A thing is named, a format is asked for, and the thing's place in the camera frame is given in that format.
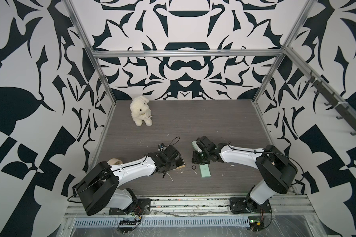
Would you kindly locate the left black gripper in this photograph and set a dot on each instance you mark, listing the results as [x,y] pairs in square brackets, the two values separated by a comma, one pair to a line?
[174,165]

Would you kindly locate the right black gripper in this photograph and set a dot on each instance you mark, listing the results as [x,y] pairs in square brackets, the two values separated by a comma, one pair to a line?
[194,159]

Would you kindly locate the mint green box lid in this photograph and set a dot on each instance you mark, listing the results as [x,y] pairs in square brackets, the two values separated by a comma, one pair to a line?
[205,171]

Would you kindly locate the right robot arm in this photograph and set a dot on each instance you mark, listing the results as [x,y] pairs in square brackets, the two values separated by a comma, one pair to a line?
[276,169]

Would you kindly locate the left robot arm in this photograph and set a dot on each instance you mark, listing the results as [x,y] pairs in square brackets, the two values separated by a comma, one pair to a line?
[99,188]

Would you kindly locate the mint green box left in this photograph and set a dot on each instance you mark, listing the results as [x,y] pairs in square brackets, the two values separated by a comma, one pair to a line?
[196,148]

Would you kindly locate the beige round clock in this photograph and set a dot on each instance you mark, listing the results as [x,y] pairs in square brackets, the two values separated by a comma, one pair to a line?
[114,161]

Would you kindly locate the white plush bunny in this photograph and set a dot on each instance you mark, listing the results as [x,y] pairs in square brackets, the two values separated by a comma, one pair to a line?
[140,111]

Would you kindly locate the left electronics board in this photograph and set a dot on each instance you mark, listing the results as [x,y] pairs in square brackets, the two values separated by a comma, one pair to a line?
[125,226]

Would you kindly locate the electronics board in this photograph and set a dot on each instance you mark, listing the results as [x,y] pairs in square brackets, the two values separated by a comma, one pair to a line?
[255,224]
[125,226]

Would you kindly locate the right electronics board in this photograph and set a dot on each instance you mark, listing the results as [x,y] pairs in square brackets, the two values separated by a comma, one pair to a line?
[255,224]

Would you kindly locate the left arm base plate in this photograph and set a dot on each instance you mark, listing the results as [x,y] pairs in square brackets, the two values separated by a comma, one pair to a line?
[137,207]

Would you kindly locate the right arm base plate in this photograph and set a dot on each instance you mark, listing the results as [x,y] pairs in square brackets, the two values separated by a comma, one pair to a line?
[247,205]

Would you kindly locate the wall hook rack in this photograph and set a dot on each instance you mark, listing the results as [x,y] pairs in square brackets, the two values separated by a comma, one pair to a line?
[333,100]

